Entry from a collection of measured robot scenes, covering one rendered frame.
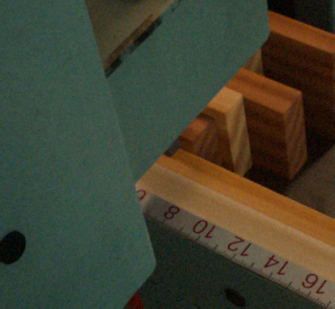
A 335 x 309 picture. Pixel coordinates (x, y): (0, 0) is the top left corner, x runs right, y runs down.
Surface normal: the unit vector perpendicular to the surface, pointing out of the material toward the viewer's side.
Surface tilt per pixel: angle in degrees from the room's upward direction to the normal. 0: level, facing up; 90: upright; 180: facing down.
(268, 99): 0
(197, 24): 90
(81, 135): 90
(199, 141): 90
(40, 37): 90
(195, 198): 0
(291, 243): 0
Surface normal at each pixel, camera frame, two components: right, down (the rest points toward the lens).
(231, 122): 0.80, 0.38
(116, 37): -0.13, -0.64
